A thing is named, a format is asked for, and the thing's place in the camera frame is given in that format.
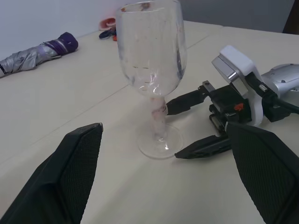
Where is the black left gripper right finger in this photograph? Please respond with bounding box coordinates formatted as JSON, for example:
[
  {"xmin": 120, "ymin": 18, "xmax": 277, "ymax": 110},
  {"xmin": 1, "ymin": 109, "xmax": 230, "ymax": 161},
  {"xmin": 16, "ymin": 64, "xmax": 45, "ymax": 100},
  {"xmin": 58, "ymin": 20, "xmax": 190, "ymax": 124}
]
[{"xmin": 224, "ymin": 122, "xmax": 299, "ymax": 224}]

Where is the clear wine glass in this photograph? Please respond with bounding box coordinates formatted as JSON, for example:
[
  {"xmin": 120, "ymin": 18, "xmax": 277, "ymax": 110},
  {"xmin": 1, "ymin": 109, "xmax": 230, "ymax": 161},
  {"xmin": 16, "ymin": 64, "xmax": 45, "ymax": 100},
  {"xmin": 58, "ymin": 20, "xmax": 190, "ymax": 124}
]
[{"xmin": 116, "ymin": 0, "xmax": 188, "ymax": 160}]

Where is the dark brown furniture piece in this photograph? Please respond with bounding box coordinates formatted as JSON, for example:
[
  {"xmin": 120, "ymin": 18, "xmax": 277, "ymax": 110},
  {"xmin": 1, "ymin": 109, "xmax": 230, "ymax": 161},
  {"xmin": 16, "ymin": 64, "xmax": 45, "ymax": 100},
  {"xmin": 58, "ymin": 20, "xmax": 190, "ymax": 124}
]
[{"xmin": 282, "ymin": 0, "xmax": 299, "ymax": 35}]

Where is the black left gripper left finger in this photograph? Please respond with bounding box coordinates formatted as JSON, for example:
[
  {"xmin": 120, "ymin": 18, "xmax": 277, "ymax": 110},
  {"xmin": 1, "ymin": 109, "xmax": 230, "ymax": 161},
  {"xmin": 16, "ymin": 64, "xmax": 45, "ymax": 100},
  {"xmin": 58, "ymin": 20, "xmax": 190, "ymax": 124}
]
[{"xmin": 0, "ymin": 122, "xmax": 104, "ymax": 224}]

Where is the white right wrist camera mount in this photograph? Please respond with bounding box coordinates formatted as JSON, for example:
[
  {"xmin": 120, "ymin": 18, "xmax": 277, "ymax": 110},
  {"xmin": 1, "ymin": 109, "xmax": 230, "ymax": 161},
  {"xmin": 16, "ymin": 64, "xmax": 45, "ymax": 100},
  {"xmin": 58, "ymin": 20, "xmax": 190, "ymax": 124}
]
[{"xmin": 211, "ymin": 45, "xmax": 266, "ymax": 127}]

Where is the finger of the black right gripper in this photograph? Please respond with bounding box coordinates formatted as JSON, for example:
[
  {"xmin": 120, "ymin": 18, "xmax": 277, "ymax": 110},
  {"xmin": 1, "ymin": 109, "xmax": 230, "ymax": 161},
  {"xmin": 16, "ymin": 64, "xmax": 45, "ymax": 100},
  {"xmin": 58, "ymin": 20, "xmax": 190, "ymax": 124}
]
[
  {"xmin": 174, "ymin": 134, "xmax": 232, "ymax": 161},
  {"xmin": 166, "ymin": 90, "xmax": 212, "ymax": 117}
]

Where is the pink round object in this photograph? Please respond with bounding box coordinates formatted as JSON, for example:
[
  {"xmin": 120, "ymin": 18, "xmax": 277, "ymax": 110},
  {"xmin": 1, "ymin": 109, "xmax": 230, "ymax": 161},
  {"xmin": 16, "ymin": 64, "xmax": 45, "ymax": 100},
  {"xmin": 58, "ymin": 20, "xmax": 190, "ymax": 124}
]
[{"xmin": 99, "ymin": 17, "xmax": 117, "ymax": 31}]

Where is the folded silver purple umbrella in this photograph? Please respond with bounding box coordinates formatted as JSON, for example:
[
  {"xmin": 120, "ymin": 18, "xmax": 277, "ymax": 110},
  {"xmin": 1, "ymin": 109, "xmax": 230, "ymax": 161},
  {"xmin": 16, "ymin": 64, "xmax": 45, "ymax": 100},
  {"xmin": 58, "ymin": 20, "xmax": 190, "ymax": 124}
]
[{"xmin": 0, "ymin": 32, "xmax": 79, "ymax": 78}]

